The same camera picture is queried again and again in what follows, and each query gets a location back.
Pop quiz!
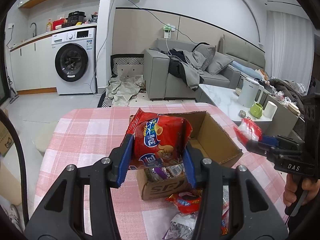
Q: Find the black white patterned rug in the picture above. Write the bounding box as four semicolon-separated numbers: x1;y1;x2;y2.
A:
98;54;145;107

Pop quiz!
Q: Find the pink plaid tablecloth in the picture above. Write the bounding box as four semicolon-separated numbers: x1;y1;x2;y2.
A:
34;106;285;239

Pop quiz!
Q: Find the crumpled beige cloth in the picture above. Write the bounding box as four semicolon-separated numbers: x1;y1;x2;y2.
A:
105;75;145;107

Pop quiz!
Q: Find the small red white snack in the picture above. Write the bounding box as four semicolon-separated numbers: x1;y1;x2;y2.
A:
234;118;262;146

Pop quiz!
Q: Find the white kitchen cabinet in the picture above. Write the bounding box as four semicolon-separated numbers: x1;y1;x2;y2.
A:
10;37;56;92

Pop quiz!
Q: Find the grey cushion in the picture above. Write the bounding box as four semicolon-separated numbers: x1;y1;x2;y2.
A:
206;52;233;75

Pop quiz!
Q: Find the purple snack bag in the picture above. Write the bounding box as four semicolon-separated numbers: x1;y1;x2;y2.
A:
144;164;185;182

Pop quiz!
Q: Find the brown cardboard box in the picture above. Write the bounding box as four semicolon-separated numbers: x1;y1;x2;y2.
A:
137;111;243;200

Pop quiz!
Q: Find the green mug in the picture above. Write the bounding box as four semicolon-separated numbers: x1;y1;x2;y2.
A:
249;103;263;119

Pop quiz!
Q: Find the yellow oil bottle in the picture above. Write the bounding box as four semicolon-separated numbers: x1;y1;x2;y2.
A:
46;19;53;33

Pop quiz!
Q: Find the red chips bag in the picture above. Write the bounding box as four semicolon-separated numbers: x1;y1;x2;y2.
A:
127;109;193;170

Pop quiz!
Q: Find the dark grey jacket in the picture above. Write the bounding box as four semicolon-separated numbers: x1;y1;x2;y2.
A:
168;49;206;91

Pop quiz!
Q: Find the wall socket with plugs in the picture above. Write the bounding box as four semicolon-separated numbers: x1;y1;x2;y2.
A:
163;24;175;39

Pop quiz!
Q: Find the white electric kettle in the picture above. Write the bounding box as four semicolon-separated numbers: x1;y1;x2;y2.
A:
237;78;264;108

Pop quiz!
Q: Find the white washing machine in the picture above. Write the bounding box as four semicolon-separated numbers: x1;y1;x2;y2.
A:
52;27;97;95

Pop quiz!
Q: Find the black pressure cooker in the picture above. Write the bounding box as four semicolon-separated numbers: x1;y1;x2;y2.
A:
67;11;86;26

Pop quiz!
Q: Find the silver white snack bag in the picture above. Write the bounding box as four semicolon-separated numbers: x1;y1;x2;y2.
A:
163;213;197;239

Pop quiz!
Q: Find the red shiny snack pack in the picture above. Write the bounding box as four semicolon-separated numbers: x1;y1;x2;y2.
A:
165;190;202;215

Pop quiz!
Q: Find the white paper roll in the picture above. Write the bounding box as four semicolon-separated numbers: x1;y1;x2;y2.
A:
263;101;278;119

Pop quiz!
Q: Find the white marble coffee table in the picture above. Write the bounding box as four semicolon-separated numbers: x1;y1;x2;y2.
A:
196;84;272;132

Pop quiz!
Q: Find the person's right hand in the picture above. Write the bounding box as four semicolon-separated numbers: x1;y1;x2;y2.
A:
283;174;319;207

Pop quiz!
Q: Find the white curtain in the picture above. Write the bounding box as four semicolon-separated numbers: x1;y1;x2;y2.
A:
265;11;315;88

